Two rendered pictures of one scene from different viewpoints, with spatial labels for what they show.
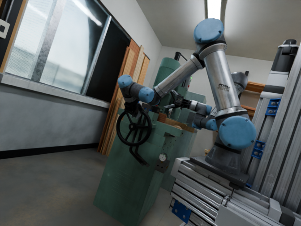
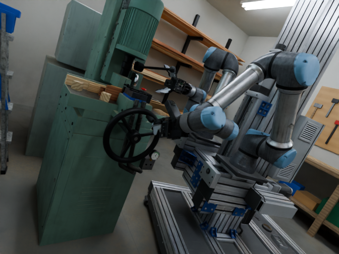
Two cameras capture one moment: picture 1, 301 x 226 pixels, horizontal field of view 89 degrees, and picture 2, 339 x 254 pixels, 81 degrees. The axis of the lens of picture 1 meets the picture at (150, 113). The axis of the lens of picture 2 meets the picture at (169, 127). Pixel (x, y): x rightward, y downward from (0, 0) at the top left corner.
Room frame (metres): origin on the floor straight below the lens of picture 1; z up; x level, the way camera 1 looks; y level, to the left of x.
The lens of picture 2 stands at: (0.58, 0.79, 1.12)
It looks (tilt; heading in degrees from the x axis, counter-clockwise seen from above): 12 degrees down; 300
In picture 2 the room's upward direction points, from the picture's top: 22 degrees clockwise
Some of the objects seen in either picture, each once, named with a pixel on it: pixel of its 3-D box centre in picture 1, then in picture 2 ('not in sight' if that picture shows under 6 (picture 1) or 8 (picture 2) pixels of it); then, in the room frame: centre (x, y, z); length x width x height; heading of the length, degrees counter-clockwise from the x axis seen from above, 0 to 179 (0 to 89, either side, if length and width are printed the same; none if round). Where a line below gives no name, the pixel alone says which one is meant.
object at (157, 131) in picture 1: (147, 126); (115, 114); (1.41, -0.01, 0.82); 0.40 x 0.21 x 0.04; 70
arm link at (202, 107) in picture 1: (203, 109); (196, 94); (1.15, -0.36, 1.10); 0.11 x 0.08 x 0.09; 70
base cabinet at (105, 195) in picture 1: (138, 169); (86, 166); (1.58, -0.07, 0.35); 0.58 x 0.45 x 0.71; 160
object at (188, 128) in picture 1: (163, 120); (134, 100); (1.43, -0.14, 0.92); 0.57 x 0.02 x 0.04; 70
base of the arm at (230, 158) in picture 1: (224, 156); (244, 159); (0.72, -0.39, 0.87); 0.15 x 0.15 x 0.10
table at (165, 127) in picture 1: (149, 121); (124, 109); (1.36, -0.01, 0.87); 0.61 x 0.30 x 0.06; 70
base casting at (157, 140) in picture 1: (151, 132); (103, 113); (1.58, -0.07, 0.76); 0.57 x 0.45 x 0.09; 160
